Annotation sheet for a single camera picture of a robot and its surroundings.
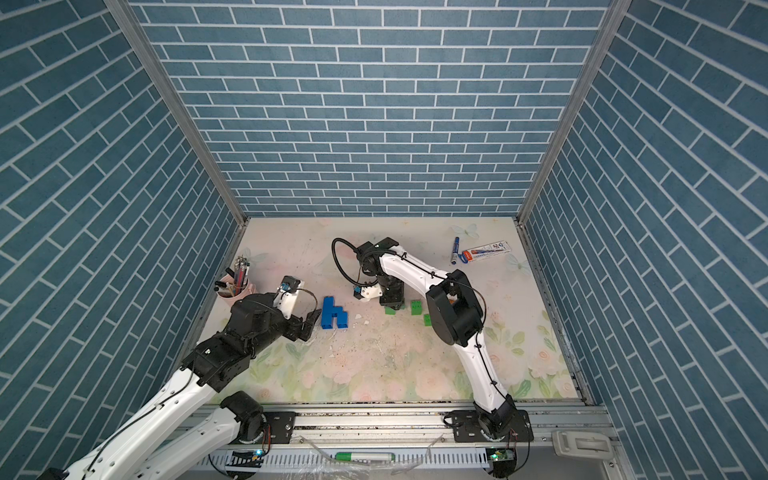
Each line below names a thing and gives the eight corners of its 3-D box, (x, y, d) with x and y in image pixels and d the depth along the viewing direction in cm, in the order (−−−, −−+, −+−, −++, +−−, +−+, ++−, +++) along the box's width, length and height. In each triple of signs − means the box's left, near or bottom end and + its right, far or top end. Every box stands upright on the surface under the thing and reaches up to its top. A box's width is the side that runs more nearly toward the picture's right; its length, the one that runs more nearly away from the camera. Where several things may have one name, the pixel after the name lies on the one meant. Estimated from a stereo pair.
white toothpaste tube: (462, 264, 110) (463, 260, 108) (457, 254, 113) (458, 251, 111) (510, 252, 114) (511, 248, 112) (504, 243, 117) (505, 240, 115)
